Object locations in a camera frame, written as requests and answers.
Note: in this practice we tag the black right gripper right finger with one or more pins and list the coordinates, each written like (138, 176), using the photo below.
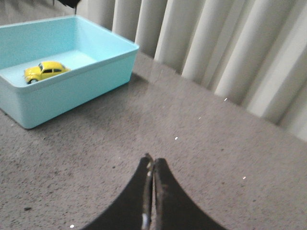
(175, 210)

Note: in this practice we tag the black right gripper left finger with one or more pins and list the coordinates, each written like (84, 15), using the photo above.
(132, 209)

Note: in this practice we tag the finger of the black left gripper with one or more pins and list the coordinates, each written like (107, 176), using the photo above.
(66, 6)

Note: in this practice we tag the yellow toy beetle car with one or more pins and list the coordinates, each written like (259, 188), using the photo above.
(44, 70)

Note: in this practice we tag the light blue plastic box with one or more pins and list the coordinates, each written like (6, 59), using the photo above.
(98, 61)

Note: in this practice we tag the white pleated curtain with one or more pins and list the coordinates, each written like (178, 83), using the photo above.
(252, 52)

